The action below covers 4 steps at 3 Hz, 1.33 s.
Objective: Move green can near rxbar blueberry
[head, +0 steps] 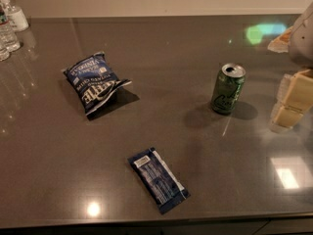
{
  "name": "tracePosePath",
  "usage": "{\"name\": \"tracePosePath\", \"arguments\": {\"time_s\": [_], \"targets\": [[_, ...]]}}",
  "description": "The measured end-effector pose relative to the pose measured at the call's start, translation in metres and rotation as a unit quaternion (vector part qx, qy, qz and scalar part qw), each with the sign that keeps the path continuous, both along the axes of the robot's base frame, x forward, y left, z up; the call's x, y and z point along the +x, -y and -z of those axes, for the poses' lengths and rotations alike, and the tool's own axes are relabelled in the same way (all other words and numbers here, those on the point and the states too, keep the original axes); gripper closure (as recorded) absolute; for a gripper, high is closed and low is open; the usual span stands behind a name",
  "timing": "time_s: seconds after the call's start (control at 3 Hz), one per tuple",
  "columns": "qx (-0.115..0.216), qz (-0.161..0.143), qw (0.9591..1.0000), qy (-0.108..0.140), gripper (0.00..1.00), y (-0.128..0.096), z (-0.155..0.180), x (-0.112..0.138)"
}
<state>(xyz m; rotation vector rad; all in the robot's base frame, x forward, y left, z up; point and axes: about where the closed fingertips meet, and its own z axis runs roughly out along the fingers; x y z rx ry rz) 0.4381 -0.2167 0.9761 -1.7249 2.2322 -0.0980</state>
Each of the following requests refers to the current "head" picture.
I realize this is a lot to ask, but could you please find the blue kettle chips bag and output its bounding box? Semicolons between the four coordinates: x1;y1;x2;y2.
63;52;131;116

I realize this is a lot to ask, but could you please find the blue rxbar blueberry wrapper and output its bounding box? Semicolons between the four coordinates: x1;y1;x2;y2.
128;147;190;214

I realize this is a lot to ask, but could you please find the white hand sanitizer bottle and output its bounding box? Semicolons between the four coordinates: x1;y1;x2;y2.
0;0;29;32

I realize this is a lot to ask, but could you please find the clear bottle at edge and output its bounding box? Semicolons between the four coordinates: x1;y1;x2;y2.
0;39;10;61

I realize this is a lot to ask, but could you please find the clear plastic water bottle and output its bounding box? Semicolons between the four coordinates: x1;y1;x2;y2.
0;6;21;52

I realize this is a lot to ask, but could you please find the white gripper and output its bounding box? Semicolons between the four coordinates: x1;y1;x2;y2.
267;2;313;133

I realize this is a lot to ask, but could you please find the green soda can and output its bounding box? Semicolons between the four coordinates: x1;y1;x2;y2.
210;63;246;115

